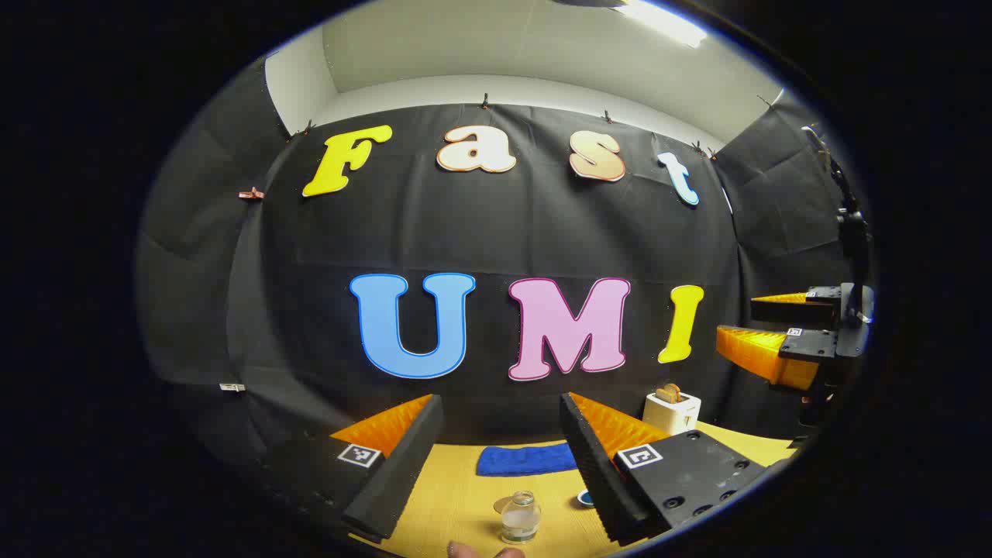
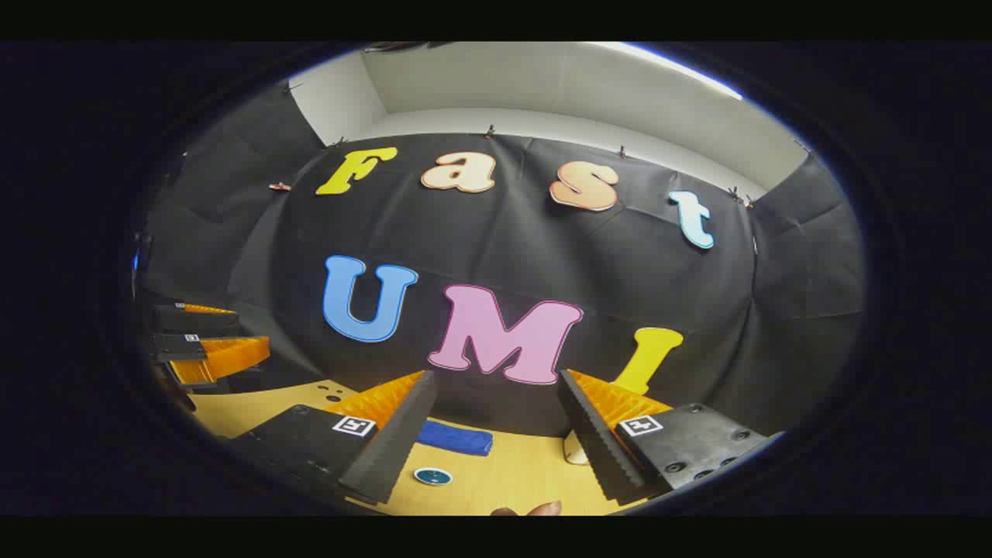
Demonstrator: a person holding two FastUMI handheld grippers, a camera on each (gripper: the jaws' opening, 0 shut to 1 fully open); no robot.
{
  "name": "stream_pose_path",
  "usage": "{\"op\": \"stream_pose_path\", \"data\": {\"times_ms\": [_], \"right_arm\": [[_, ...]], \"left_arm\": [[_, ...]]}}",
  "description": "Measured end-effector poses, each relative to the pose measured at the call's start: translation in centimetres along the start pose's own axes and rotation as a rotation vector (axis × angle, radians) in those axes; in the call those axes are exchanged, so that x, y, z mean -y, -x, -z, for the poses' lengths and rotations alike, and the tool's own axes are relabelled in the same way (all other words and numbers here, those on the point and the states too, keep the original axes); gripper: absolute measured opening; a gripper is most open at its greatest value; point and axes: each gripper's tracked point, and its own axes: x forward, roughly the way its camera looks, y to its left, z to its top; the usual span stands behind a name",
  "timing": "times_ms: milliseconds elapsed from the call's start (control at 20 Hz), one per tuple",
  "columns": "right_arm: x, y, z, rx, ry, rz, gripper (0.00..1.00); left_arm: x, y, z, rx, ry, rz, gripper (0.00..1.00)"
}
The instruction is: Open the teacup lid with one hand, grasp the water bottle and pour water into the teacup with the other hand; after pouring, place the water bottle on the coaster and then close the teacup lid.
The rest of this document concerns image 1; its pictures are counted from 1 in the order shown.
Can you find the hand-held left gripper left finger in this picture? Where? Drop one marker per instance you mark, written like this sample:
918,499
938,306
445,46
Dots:
395,473

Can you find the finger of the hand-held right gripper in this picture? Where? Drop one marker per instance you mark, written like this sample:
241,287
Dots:
790,311
810,345

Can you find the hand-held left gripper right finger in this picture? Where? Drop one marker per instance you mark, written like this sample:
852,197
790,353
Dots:
593,473

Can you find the clear plastic water bottle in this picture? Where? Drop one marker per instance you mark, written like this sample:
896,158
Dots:
520,519

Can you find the blue folded towel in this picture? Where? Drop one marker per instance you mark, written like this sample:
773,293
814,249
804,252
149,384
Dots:
527,459

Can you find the white toaster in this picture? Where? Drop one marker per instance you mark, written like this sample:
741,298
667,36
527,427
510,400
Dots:
670,415

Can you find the toasted bread slice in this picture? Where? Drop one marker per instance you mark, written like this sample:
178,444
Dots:
663,394
675,392

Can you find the black backdrop cloth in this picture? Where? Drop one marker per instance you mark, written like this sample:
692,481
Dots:
496,232

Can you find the small orange clip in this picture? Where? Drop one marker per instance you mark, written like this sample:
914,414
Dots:
250,193

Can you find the ceiling light strip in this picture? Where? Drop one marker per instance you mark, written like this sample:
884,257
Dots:
663,22

